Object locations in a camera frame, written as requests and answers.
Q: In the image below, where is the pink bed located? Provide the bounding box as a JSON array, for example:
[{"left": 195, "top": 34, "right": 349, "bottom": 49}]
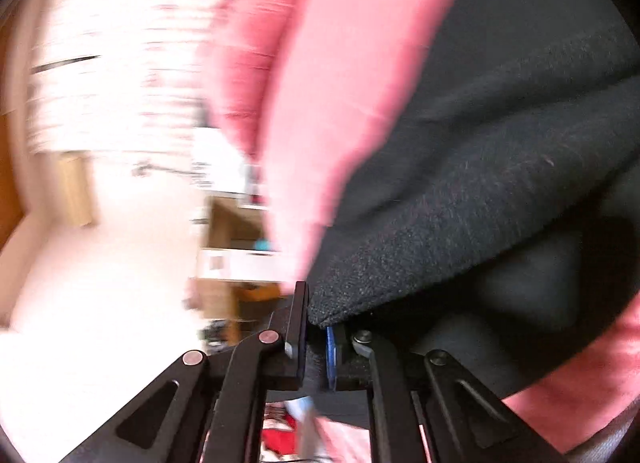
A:
[{"left": 257, "top": 0, "right": 640, "bottom": 463}]

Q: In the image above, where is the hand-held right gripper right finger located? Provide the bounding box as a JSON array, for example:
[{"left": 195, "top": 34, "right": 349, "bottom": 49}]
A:
[{"left": 325, "top": 325, "right": 576, "bottom": 463}]

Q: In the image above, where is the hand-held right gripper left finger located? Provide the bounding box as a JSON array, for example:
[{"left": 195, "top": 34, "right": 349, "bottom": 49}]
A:
[{"left": 60, "top": 281, "right": 311, "bottom": 463}]

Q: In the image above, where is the black knit garment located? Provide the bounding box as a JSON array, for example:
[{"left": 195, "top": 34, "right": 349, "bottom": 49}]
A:
[{"left": 305, "top": 0, "right": 640, "bottom": 424}]

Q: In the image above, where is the large puffy pink pillow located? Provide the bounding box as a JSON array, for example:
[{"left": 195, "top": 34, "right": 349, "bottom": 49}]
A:
[{"left": 204, "top": 0, "right": 311, "bottom": 160}]

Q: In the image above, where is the wooden white cabinet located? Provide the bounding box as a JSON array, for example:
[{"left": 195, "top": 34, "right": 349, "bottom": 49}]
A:
[{"left": 192, "top": 195, "right": 296, "bottom": 339}]

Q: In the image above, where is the ship print curtain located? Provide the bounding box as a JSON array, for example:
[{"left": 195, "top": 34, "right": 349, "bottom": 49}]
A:
[{"left": 30, "top": 0, "right": 251, "bottom": 154}]

